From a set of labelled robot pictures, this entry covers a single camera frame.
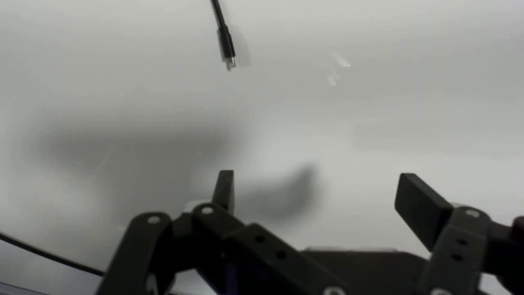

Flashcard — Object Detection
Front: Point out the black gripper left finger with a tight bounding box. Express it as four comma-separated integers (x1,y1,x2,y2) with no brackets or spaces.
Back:
94,170,352,295

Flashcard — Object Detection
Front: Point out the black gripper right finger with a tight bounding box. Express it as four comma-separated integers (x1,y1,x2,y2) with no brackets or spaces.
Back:
393,173,524,295

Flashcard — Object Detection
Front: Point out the black charger cable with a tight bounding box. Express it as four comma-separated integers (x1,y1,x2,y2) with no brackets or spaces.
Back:
0,0,239,279

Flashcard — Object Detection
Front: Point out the large white board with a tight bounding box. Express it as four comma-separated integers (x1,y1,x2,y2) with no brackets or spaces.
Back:
0,0,524,295

